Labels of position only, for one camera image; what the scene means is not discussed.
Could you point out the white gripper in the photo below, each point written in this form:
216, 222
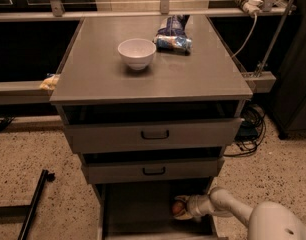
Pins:
195, 206

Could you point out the red apple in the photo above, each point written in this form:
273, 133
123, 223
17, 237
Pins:
178, 207

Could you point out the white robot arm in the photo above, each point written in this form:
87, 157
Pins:
266, 221

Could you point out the bottom grey drawer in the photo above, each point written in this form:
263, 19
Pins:
143, 211

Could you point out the grey drawer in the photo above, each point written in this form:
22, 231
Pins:
143, 211
103, 138
105, 173

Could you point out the middle grey drawer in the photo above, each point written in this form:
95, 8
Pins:
105, 173

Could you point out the grey drawer cabinet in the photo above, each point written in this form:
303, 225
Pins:
96, 87

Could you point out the top grey drawer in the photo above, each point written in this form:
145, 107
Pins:
103, 138

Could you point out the black metal bar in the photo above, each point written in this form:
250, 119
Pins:
44, 177

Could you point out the white bowl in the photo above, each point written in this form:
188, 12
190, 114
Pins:
137, 53

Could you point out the blue chip bag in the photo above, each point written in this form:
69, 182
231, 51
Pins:
171, 35

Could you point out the yellow sponge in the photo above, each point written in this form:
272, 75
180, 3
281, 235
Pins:
50, 83

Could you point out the white power strip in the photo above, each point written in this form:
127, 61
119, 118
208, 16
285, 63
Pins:
250, 7

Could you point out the black middle drawer handle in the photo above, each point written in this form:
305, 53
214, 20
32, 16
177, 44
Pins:
153, 172

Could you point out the black drawer handle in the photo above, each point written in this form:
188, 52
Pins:
155, 134
153, 172

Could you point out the black top drawer handle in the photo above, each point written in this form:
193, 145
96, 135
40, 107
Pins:
155, 134

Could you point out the grey metal rail frame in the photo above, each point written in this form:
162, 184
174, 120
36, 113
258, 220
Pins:
15, 11

